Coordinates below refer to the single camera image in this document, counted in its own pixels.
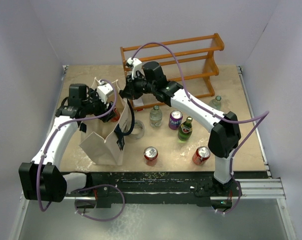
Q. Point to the orange wooden shelf rack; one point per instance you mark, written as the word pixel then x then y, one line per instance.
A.
pixel 195 56

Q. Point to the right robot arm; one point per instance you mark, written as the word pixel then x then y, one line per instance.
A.
pixel 223 128

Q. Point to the beige canvas tote bag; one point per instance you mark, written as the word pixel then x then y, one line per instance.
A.
pixel 100 142

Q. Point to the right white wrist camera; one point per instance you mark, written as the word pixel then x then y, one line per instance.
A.
pixel 135 65

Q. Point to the purple Fanta can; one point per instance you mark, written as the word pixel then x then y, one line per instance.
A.
pixel 175 119

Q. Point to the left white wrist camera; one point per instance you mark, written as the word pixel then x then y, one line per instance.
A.
pixel 105 91

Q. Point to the clear glass bottle green cap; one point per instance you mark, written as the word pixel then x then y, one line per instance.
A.
pixel 155 116

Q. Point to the white card on shelf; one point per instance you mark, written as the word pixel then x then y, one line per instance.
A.
pixel 138 102

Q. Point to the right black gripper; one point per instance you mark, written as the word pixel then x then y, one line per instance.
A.
pixel 130 92

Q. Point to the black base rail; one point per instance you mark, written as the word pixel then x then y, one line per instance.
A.
pixel 196 188

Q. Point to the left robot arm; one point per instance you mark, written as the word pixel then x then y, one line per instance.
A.
pixel 41 178

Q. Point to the clear tape roll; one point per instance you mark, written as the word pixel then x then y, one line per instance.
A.
pixel 138 130

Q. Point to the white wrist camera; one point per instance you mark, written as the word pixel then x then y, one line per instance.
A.
pixel 105 91
pixel 135 65

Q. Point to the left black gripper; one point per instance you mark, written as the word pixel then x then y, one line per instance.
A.
pixel 102 105

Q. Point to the red cola can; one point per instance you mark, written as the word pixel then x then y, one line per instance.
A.
pixel 116 116
pixel 150 155
pixel 201 154

